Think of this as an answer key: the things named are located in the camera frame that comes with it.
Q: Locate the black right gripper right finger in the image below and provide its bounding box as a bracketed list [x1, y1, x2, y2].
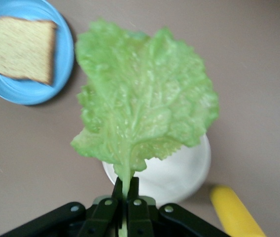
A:
[127, 177, 229, 237]

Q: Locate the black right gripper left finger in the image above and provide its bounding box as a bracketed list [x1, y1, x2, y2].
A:
[0, 177, 126, 237]

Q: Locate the yellow squeeze bottle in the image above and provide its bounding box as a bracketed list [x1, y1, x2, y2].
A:
[209, 185, 266, 237]

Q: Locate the green lettuce leaf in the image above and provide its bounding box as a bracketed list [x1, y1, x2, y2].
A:
[70, 17, 220, 237]

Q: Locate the brown bread slice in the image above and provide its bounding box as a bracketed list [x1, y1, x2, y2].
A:
[0, 16, 58, 86]

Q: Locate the beige round plate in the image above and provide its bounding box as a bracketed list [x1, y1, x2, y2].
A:
[102, 133, 211, 204]

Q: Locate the blue round plate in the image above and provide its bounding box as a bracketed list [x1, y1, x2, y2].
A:
[0, 0, 75, 106]

